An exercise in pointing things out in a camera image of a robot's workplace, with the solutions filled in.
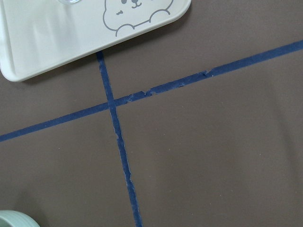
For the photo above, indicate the light green bowl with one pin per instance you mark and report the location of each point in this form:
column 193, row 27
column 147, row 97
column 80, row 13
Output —
column 10, row 218

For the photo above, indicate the clear wine glass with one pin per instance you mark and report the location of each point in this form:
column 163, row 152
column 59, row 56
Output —
column 68, row 2

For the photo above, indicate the cream bear tray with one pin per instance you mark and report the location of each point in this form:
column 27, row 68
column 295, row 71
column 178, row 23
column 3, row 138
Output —
column 37, row 36

